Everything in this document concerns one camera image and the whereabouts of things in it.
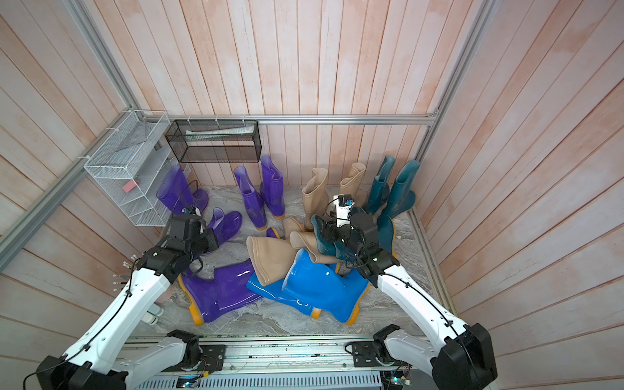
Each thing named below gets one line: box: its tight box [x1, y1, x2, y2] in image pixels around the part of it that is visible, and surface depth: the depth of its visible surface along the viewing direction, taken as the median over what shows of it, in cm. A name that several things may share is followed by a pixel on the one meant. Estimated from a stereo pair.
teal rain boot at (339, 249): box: [310, 213, 357, 262], surface depth 81 cm
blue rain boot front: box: [281, 248, 371, 326], surface depth 78 cm
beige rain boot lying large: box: [245, 235, 299, 287], surface depth 78 cm
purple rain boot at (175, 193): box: [156, 164, 209, 216], surface depth 90 cm
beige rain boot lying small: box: [289, 230, 342, 265], surface depth 81 cm
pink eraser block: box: [121, 179, 137, 194], surface depth 84 cm
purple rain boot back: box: [260, 155, 286, 221], surface depth 99 cm
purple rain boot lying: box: [177, 258, 263, 327], surface depth 83 cm
